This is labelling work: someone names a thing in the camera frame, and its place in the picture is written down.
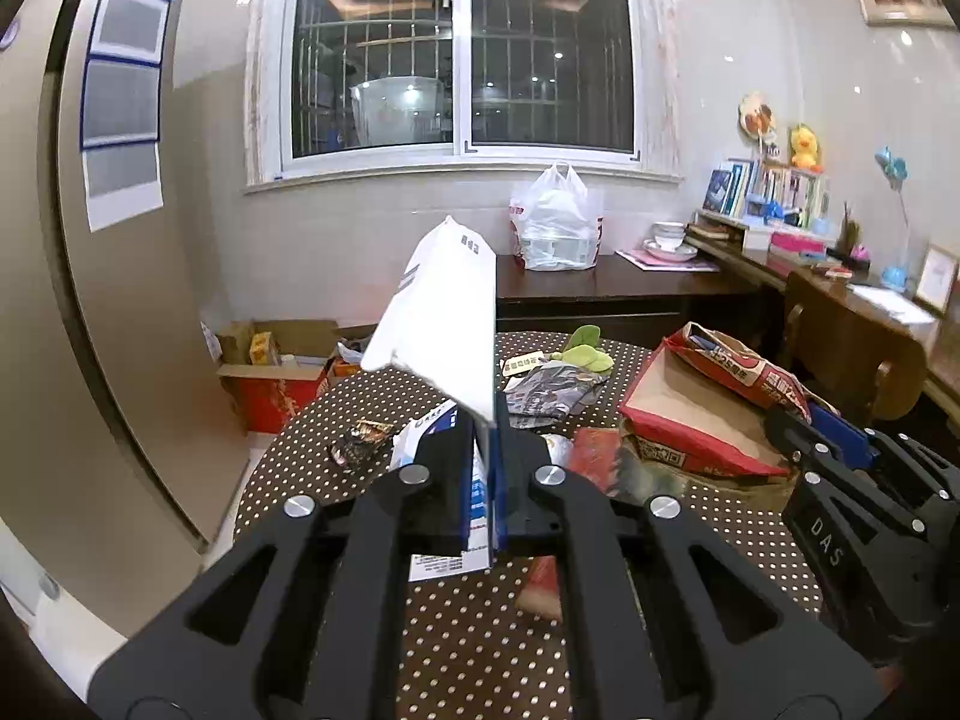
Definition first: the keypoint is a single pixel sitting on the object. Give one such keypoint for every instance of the small dark snack wrapper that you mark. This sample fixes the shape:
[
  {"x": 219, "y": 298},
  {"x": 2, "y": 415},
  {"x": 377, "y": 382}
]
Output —
[{"x": 360, "y": 445}]

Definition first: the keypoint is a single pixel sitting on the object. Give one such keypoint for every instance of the yellow duck plush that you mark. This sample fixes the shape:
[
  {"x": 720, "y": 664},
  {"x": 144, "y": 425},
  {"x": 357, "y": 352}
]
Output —
[{"x": 805, "y": 149}]

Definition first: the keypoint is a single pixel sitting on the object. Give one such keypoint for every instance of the blue desk lamp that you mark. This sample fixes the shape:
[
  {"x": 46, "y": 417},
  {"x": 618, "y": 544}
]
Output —
[{"x": 894, "y": 168}]

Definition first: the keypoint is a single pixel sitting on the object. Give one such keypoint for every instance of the small photo frame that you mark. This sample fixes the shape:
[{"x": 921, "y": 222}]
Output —
[{"x": 937, "y": 279}]

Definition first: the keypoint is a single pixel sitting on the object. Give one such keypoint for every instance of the row of books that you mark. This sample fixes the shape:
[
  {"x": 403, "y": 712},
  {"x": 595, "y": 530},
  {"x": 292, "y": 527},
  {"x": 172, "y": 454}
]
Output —
[{"x": 755, "y": 190}]

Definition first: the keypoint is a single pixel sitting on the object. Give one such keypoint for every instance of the white plastic shopping bag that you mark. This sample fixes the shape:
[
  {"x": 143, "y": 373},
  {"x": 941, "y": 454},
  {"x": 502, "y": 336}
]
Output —
[{"x": 556, "y": 222}]

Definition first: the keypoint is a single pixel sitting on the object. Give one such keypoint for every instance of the beige refrigerator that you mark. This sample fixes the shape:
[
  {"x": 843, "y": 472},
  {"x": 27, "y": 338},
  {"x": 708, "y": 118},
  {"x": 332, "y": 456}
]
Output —
[{"x": 120, "y": 449}]

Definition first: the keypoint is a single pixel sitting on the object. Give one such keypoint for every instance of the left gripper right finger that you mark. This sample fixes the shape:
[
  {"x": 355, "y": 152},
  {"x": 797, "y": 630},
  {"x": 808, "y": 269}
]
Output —
[{"x": 663, "y": 618}]

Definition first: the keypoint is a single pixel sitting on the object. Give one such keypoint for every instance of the red flat snack packet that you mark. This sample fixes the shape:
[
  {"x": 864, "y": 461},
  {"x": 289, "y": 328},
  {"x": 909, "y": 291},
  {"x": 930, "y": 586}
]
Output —
[{"x": 591, "y": 453}]

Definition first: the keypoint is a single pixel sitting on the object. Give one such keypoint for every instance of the grey printed plastic bag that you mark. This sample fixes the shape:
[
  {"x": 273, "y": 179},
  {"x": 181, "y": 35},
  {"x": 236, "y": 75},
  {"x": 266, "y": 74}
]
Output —
[{"x": 551, "y": 393}]

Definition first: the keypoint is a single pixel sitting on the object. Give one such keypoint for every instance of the brown cardboard floor box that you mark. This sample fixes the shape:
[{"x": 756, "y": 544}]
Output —
[{"x": 302, "y": 347}]

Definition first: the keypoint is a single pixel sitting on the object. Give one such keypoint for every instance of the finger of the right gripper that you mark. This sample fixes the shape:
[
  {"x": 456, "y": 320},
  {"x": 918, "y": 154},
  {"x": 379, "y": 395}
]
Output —
[
  {"x": 807, "y": 449},
  {"x": 849, "y": 444}
]

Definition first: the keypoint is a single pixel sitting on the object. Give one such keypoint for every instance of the white bowl on saucer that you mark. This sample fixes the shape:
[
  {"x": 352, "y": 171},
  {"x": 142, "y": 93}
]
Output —
[{"x": 666, "y": 243}]

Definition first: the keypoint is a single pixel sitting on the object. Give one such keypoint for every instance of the paper sheets on refrigerator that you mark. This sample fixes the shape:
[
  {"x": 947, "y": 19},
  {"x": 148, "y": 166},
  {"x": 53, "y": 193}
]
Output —
[{"x": 120, "y": 111}]

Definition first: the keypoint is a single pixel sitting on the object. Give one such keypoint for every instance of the white framed window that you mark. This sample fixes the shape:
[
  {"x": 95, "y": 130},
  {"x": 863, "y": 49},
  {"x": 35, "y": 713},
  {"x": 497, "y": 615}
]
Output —
[{"x": 268, "y": 150}]

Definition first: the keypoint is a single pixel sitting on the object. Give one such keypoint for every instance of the red cardboard gift box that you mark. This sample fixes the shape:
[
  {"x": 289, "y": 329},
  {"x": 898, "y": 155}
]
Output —
[{"x": 268, "y": 397}]

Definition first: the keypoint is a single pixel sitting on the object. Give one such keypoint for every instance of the dark wooden sideboard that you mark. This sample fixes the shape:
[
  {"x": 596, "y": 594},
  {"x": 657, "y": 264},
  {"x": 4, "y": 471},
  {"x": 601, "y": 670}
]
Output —
[{"x": 744, "y": 298}]

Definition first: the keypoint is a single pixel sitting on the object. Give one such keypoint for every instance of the red cardboard snack box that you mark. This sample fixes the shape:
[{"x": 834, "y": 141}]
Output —
[{"x": 698, "y": 405}]

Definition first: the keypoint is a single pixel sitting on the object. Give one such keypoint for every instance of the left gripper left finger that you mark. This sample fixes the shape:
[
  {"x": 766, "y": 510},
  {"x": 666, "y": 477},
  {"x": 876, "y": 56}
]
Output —
[{"x": 303, "y": 617}]

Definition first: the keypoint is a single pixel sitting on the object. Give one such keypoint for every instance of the green plush leaf toy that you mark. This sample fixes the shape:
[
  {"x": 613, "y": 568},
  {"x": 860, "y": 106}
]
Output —
[{"x": 583, "y": 349}]

